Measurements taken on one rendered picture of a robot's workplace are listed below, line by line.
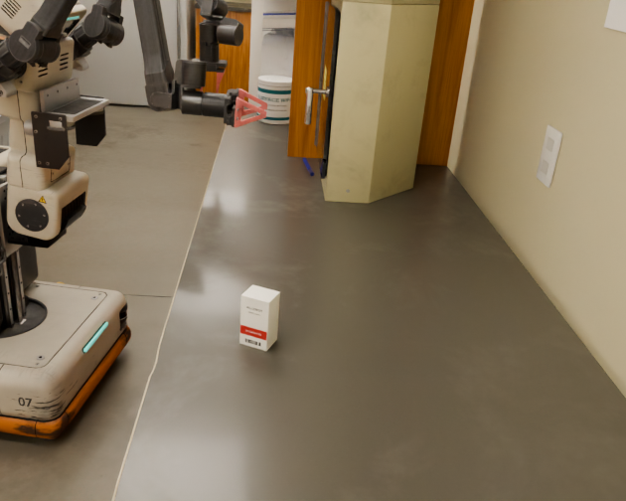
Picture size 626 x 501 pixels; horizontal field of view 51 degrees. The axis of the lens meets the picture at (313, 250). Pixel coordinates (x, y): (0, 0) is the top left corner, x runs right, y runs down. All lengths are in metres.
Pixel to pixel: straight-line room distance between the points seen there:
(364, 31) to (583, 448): 1.00
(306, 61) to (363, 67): 0.39
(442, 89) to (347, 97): 0.49
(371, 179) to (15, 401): 1.29
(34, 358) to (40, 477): 0.36
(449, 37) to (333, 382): 1.25
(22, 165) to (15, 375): 0.63
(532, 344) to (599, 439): 0.23
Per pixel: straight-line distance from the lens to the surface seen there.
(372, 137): 1.61
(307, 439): 0.87
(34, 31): 1.79
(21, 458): 2.33
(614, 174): 1.21
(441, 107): 2.01
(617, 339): 1.18
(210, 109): 1.62
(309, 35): 1.92
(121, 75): 6.68
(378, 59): 1.57
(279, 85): 2.33
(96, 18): 2.19
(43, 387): 2.18
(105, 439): 2.34
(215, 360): 1.00
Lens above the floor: 1.51
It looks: 24 degrees down
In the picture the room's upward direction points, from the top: 5 degrees clockwise
